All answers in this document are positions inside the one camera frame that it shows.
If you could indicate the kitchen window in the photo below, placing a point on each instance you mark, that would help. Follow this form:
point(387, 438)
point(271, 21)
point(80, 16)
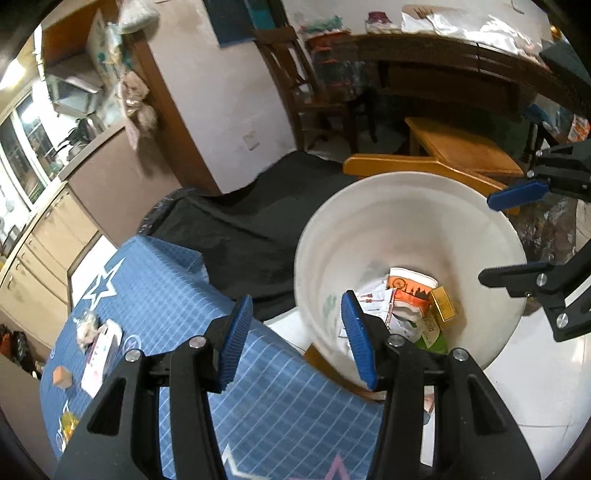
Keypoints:
point(27, 147)

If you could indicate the beige kitchen base cabinets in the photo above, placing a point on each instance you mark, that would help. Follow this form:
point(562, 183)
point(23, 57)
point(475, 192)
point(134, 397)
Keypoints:
point(37, 272)

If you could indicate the white red-printed paper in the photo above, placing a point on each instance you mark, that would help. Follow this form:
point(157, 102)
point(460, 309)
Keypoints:
point(374, 300)

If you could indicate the black cloth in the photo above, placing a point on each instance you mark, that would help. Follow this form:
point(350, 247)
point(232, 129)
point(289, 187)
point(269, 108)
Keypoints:
point(249, 230)

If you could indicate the hanging clear plastic bag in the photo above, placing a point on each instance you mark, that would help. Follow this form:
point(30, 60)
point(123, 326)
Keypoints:
point(136, 14)

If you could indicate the steel range hood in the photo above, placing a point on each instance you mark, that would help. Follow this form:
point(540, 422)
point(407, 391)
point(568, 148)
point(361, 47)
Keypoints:
point(71, 94)

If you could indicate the green plastic wrap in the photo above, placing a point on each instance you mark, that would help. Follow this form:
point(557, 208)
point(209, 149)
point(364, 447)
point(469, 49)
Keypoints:
point(323, 24)

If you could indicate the dark wooden table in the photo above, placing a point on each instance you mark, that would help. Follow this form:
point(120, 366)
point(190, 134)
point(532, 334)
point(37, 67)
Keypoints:
point(443, 69)

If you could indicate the tan cube box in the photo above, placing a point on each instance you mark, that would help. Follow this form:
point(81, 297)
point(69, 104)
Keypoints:
point(62, 377)

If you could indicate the green white long package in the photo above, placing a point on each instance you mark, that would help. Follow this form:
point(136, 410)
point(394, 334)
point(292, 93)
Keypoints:
point(431, 339)

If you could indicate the hanging cloth bags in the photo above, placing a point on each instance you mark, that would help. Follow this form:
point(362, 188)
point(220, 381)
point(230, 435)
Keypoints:
point(138, 106)

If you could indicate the light wooden stool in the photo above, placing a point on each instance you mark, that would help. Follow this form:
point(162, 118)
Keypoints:
point(461, 145)

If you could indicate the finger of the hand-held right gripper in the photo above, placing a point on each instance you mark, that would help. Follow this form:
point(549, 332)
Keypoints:
point(517, 194)
point(512, 276)

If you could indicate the wooden cabinet above hood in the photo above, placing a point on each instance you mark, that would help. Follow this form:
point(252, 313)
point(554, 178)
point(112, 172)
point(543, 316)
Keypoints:
point(78, 41)

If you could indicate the black bags on floor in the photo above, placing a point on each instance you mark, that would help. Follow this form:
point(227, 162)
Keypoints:
point(14, 344)

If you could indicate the white plastic bucket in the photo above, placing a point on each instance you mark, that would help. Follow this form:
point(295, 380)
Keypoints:
point(415, 221)

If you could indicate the yellow plastic wrapper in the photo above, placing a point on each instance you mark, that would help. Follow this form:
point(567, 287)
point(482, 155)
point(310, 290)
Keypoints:
point(70, 427)

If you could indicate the yellow cardboard box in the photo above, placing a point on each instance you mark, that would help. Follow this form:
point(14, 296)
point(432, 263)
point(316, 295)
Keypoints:
point(443, 304)

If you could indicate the clear bag of waste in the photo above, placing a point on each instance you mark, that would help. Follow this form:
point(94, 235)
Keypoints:
point(549, 226)

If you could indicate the clear wrapper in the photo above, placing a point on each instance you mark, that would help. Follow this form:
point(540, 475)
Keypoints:
point(87, 326)

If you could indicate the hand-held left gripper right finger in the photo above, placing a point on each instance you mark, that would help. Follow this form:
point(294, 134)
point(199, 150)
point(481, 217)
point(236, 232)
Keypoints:
point(358, 337)

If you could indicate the blue star tablecloth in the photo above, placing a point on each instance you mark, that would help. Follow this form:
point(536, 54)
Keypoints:
point(286, 406)

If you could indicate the orange white snack packet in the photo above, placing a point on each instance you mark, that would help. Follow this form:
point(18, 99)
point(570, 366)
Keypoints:
point(411, 288)

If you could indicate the orange white plastic bag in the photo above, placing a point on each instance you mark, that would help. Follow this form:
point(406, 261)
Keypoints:
point(581, 129)

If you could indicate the dark wooden chair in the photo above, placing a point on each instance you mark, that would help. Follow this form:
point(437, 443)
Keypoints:
point(314, 106)

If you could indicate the dark blue-framed window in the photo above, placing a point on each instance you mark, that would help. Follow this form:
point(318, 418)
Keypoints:
point(244, 21)

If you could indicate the beige counter end cabinet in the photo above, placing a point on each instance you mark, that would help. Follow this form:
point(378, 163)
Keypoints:
point(120, 184)

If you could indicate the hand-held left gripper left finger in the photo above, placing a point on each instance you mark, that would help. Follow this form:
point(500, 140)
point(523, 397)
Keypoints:
point(235, 341)

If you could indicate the red-capped jar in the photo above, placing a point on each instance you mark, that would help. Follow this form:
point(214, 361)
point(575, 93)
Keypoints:
point(379, 19)

